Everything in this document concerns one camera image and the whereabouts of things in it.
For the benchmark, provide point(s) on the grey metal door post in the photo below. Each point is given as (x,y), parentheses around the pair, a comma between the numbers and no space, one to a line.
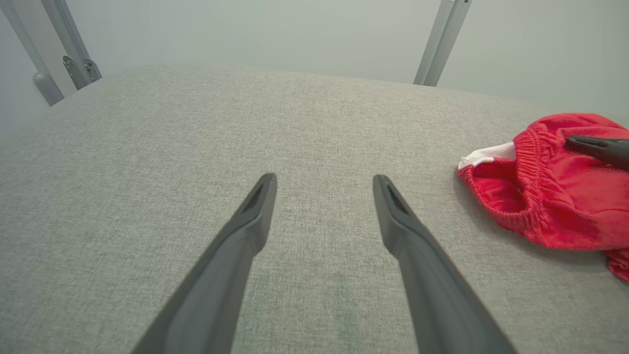
(442,44)
(25,39)
(64,29)

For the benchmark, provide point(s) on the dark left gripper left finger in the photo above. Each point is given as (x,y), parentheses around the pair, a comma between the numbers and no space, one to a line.
(216,285)

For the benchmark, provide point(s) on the red shorts with white trim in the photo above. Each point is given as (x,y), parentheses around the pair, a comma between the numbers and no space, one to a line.
(555,206)

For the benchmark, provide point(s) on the metal door hinge plate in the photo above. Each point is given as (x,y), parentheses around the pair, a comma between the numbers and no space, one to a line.
(81,71)

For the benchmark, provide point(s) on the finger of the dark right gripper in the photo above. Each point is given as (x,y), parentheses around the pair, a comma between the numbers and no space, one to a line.
(604,149)

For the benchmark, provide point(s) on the grey cylindrical door stop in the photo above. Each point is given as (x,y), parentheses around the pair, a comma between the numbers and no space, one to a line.
(48,88)

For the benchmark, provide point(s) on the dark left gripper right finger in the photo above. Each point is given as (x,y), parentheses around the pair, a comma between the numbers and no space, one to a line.
(437,295)

